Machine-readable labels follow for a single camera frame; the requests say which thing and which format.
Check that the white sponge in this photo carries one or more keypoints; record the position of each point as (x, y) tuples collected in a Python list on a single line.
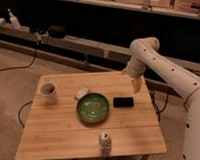
[(81, 92)]

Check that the white mug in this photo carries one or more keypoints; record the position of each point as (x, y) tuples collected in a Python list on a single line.
[(49, 92)]

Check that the wooden table board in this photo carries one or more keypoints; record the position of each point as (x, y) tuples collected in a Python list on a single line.
[(55, 132)]

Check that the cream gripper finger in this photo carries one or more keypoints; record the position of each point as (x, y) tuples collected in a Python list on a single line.
[(137, 84)]

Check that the white spray bottle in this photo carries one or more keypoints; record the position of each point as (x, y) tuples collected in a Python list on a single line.
[(14, 20)]

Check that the black eraser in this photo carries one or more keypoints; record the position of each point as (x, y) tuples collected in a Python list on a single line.
[(123, 102)]

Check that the green bowl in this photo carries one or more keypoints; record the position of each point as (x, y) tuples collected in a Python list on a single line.
[(93, 108)]

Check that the small white bottle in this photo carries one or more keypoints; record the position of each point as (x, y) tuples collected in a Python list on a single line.
[(105, 143)]

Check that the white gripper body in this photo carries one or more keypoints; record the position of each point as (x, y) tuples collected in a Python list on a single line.
[(134, 68)]

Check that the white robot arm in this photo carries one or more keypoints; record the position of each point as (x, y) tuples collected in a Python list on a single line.
[(185, 83)]

